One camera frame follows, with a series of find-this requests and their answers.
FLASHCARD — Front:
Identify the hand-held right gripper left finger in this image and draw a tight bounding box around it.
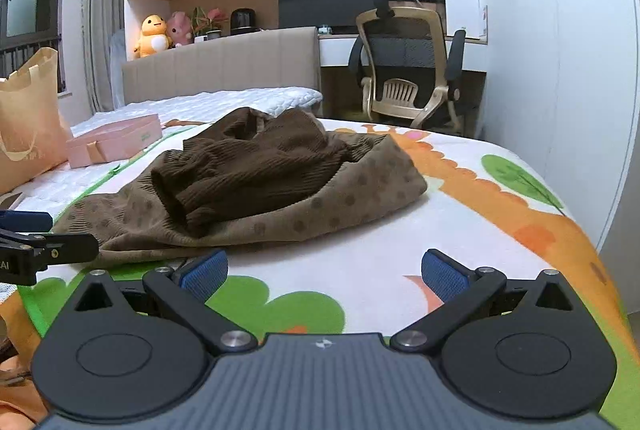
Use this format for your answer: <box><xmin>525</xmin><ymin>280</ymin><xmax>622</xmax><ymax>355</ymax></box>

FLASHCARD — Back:
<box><xmin>74</xmin><ymin>249</ymin><xmax>259</xmax><ymax>355</ymax></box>

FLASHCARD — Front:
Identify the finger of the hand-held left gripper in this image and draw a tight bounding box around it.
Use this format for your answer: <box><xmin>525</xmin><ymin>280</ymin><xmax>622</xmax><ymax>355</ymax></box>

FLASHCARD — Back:
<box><xmin>0</xmin><ymin>233</ymin><xmax>100</xmax><ymax>272</ymax></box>
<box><xmin>0</xmin><ymin>209</ymin><xmax>54</xmax><ymax>236</ymax></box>

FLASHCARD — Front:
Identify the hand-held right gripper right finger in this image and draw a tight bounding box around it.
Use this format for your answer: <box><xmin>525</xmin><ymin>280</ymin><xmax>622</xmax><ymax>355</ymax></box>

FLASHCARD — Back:
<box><xmin>389</xmin><ymin>249</ymin><xmax>576</xmax><ymax>355</ymax></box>

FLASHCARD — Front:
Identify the dark brown ribbed garment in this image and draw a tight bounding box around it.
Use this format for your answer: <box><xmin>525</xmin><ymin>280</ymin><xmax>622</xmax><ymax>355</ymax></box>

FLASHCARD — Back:
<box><xmin>151</xmin><ymin>107</ymin><xmax>391</xmax><ymax>238</ymax></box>

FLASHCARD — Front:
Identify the light brown dotted garment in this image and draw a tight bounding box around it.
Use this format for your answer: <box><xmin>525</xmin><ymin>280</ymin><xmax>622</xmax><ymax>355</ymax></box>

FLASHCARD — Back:
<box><xmin>50</xmin><ymin>130</ymin><xmax>428</xmax><ymax>268</ymax></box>

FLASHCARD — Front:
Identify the person's orange clothing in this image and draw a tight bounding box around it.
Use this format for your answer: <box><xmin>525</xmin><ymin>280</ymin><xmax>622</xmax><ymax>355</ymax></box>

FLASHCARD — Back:
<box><xmin>0</xmin><ymin>295</ymin><xmax>48</xmax><ymax>426</ymax></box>

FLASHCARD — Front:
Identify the printed giraffe blanket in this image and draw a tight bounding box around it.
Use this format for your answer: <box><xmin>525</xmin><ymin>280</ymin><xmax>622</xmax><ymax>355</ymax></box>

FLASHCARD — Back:
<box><xmin>15</xmin><ymin>119</ymin><xmax>632</xmax><ymax>416</ymax></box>

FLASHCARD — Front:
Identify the pink gift box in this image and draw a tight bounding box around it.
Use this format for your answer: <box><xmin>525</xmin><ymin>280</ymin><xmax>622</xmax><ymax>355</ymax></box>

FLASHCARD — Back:
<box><xmin>66</xmin><ymin>113</ymin><xmax>163</xmax><ymax>169</ymax></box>

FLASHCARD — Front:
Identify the grey curtain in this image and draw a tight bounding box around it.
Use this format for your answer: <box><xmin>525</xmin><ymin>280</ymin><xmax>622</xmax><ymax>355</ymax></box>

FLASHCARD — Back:
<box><xmin>80</xmin><ymin>0</ymin><xmax>126</xmax><ymax>113</ymax></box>

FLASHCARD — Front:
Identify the beige padded headboard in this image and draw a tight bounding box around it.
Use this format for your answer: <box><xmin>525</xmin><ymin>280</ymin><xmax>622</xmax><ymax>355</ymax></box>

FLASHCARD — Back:
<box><xmin>121</xmin><ymin>26</ymin><xmax>322</xmax><ymax>106</ymax></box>

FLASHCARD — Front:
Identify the dark framed window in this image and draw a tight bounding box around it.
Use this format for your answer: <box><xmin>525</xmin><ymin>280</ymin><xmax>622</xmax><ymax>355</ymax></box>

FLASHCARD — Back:
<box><xmin>0</xmin><ymin>0</ymin><xmax>67</xmax><ymax>86</ymax></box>

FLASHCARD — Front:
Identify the yellow plush toy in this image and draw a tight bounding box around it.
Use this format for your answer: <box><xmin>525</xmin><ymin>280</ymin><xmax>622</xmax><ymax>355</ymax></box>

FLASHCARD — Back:
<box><xmin>132</xmin><ymin>14</ymin><xmax>173</xmax><ymax>59</ymax></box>

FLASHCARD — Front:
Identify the beige mesh office chair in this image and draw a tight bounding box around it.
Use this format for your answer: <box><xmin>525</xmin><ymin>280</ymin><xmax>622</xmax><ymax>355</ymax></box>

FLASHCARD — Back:
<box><xmin>348</xmin><ymin>0</ymin><xmax>467</xmax><ymax>131</ymax></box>

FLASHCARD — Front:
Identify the pink plush toy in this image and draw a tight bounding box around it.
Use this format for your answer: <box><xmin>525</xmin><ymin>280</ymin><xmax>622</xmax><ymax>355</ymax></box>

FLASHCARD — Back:
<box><xmin>165</xmin><ymin>11</ymin><xmax>193</xmax><ymax>48</ymax></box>

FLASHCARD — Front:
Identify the potted plant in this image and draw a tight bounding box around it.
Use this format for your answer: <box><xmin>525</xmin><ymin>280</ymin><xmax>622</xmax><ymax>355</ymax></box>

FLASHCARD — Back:
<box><xmin>191</xmin><ymin>6</ymin><xmax>229</xmax><ymax>42</ymax></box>

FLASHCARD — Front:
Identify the black round appliance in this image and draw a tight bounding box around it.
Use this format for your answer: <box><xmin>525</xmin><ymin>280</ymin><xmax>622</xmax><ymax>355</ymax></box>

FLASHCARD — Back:
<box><xmin>229</xmin><ymin>9</ymin><xmax>259</xmax><ymax>36</ymax></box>

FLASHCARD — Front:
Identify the tall white box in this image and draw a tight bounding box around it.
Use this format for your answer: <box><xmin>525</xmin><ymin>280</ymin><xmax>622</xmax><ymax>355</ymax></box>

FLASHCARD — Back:
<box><xmin>442</xmin><ymin>0</ymin><xmax>488</xmax><ymax>38</ymax></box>

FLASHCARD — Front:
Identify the black monitor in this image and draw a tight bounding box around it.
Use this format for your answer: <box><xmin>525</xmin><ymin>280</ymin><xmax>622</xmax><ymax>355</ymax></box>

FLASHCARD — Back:
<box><xmin>277</xmin><ymin>0</ymin><xmax>386</xmax><ymax>31</ymax></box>

